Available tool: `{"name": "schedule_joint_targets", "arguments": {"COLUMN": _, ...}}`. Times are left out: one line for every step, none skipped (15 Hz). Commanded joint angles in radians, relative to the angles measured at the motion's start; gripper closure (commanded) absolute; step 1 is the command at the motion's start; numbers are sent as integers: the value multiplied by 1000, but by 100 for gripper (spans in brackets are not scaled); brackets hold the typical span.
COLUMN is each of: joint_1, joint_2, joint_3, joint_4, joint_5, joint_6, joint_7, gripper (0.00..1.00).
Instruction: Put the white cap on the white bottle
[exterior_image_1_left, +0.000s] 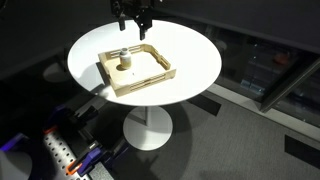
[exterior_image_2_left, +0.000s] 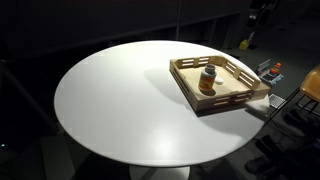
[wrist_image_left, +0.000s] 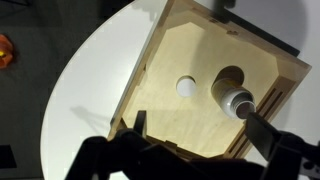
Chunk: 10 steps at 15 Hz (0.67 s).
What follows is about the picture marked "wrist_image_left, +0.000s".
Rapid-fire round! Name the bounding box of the small brown bottle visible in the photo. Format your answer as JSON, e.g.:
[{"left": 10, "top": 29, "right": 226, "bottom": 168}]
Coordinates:
[{"left": 211, "top": 77, "right": 257, "bottom": 120}]

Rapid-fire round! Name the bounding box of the white bottle cap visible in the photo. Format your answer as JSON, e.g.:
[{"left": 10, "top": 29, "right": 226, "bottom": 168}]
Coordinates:
[{"left": 176, "top": 75, "right": 198, "bottom": 98}]

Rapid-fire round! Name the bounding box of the orange bottle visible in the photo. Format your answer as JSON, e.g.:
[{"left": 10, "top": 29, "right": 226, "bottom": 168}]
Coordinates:
[{"left": 0, "top": 33, "right": 15, "bottom": 70}]

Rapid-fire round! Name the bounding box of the wooden slotted tray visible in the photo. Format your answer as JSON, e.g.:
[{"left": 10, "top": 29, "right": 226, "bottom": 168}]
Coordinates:
[{"left": 107, "top": 0, "right": 312, "bottom": 160}]

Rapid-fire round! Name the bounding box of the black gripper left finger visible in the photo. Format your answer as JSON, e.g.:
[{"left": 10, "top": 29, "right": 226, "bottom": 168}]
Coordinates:
[{"left": 134, "top": 110, "right": 148, "bottom": 136}]

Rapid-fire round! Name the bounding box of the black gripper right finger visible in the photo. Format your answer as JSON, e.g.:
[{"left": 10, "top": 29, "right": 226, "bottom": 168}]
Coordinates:
[{"left": 245, "top": 112, "right": 285, "bottom": 163}]

